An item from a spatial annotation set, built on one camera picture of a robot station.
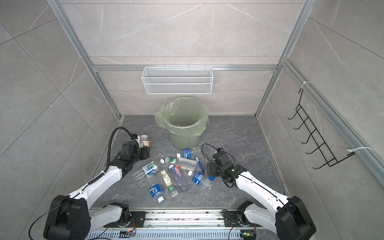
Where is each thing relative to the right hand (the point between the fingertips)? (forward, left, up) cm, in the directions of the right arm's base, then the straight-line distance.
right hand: (214, 166), depth 86 cm
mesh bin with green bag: (+32, +17, +7) cm, 37 cm away
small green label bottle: (-13, +22, -2) cm, 26 cm away
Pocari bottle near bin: (+9, +16, 0) cm, 19 cm away
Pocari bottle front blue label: (-14, +32, 0) cm, 34 cm away
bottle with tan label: (-7, +27, 0) cm, 28 cm away
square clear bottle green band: (+5, +16, -5) cm, 18 cm away
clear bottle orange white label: (+12, +41, +10) cm, 44 cm away
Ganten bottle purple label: (-3, +22, -4) cm, 23 cm away
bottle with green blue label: (-2, +38, 0) cm, 38 cm away
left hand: (+11, +40, +7) cm, 43 cm away
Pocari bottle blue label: (-7, +9, -1) cm, 12 cm away
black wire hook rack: (-11, -43, +27) cm, 52 cm away
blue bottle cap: (-6, +2, -4) cm, 7 cm away
